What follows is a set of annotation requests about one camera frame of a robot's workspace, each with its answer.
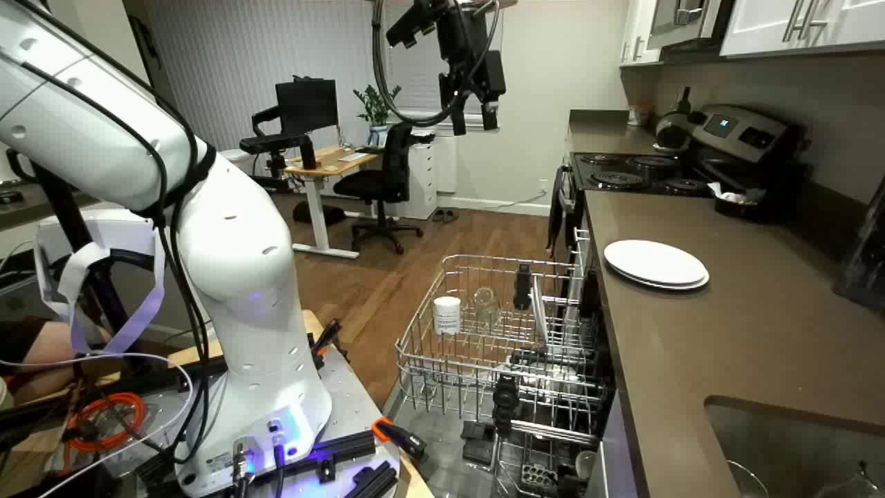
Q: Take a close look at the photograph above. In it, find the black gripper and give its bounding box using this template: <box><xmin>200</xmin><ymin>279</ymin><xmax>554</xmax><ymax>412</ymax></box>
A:
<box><xmin>434</xmin><ymin>0</ymin><xmax>510</xmax><ymax>138</ymax></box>

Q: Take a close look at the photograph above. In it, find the clear glass plate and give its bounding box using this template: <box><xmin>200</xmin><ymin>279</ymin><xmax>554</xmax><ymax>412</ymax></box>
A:
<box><xmin>531</xmin><ymin>297</ymin><xmax>556</xmax><ymax>352</ymax></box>

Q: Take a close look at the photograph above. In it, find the white plate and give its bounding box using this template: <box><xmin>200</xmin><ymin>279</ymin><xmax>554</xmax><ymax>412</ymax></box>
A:
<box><xmin>611</xmin><ymin>269</ymin><xmax>713</xmax><ymax>297</ymax></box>
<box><xmin>600</xmin><ymin>239</ymin><xmax>712</xmax><ymax>287</ymax></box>

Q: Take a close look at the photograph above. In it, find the dishwasher lower rack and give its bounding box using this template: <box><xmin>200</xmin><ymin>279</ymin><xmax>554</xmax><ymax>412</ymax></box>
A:
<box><xmin>395</xmin><ymin>366</ymin><xmax>614</xmax><ymax>498</ymax></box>

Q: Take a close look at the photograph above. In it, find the white drawer cabinet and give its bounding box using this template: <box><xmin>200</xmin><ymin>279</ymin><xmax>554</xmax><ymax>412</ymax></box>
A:
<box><xmin>405</xmin><ymin>132</ymin><xmax>463</xmax><ymax>225</ymax></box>

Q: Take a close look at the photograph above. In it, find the green potted plant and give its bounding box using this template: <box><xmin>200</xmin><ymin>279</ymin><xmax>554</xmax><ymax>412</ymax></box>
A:
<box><xmin>352</xmin><ymin>80</ymin><xmax>405</xmax><ymax>150</ymax></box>

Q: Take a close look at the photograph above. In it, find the black office chair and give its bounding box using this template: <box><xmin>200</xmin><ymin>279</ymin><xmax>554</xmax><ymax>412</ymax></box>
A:
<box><xmin>332</xmin><ymin>122</ymin><xmax>437</xmax><ymax>257</ymax></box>

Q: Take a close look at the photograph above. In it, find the wooden desk with white legs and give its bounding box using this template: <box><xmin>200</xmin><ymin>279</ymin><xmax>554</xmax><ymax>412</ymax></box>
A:
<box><xmin>280</xmin><ymin>145</ymin><xmax>387</xmax><ymax>264</ymax></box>

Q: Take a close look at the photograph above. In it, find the black kitchen stove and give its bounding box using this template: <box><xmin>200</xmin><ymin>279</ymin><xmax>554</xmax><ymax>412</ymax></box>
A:
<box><xmin>545</xmin><ymin>103</ymin><xmax>807</xmax><ymax>264</ymax></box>

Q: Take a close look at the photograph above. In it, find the black bottle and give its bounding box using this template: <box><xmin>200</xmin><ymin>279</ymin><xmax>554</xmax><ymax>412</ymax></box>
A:
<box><xmin>511</xmin><ymin>261</ymin><xmax>538</xmax><ymax>313</ymax></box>

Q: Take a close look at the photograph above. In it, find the clear drinking glass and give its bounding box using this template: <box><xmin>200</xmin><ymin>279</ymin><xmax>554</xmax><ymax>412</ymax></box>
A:
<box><xmin>470</xmin><ymin>283</ymin><xmax>502</xmax><ymax>319</ymax></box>

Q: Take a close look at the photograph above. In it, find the black kettle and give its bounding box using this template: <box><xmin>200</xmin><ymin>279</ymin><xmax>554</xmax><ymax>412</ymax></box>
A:
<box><xmin>650</xmin><ymin>86</ymin><xmax>709</xmax><ymax>156</ymax></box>

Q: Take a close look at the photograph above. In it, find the white cup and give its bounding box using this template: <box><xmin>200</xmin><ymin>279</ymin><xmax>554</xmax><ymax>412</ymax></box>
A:
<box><xmin>431</xmin><ymin>294</ymin><xmax>466</xmax><ymax>337</ymax></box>

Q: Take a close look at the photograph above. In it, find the black armrest chair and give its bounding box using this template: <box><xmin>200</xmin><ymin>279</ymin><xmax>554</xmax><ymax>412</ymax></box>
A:
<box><xmin>238</xmin><ymin>103</ymin><xmax>309</xmax><ymax>200</ymax></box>

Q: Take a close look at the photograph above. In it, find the white cloth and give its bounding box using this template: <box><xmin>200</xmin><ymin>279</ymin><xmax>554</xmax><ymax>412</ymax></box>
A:
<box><xmin>705</xmin><ymin>181</ymin><xmax>753</xmax><ymax>207</ymax></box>

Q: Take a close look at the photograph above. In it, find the grey robot mounting cart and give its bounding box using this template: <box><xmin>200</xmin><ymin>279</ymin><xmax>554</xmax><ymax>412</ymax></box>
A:
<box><xmin>85</xmin><ymin>341</ymin><xmax>437</xmax><ymax>498</ymax></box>

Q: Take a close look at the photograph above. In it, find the orange black screwdriver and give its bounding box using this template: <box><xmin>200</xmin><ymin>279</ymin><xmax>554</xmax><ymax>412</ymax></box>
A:
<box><xmin>370</xmin><ymin>416</ymin><xmax>430</xmax><ymax>461</ymax></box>

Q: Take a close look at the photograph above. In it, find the black tripod pole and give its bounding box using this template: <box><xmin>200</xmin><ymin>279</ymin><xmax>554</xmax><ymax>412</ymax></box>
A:
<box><xmin>7</xmin><ymin>147</ymin><xmax>130</xmax><ymax>337</ymax></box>

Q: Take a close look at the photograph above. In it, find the steel kitchen sink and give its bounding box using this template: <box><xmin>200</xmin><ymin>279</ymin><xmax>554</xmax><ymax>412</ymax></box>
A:
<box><xmin>704</xmin><ymin>392</ymin><xmax>885</xmax><ymax>498</ymax></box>

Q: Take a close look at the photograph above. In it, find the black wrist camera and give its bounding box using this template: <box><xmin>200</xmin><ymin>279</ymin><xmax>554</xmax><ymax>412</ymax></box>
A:
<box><xmin>384</xmin><ymin>0</ymin><xmax>449</xmax><ymax>51</ymax></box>

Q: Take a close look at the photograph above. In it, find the wire dishwasher upper rack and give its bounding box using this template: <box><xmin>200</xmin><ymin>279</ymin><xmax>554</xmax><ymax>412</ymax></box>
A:
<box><xmin>392</xmin><ymin>252</ymin><xmax>616</xmax><ymax>449</ymax></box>

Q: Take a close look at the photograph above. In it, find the white wall cabinet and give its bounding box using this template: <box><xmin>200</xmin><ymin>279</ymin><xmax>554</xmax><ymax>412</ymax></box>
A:
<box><xmin>716</xmin><ymin>0</ymin><xmax>885</xmax><ymax>62</ymax></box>

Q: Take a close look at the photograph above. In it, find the white strap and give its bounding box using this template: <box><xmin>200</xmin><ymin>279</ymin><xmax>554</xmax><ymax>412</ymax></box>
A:
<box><xmin>34</xmin><ymin>234</ymin><xmax>173</xmax><ymax>360</ymax></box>

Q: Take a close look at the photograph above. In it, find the white cable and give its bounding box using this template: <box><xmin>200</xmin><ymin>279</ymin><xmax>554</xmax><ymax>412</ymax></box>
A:
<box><xmin>0</xmin><ymin>347</ymin><xmax>200</xmax><ymax>498</ymax></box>

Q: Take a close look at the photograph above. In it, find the orange cable coil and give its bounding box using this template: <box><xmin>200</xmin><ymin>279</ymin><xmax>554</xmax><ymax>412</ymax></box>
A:
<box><xmin>63</xmin><ymin>389</ymin><xmax>152</xmax><ymax>457</ymax></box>

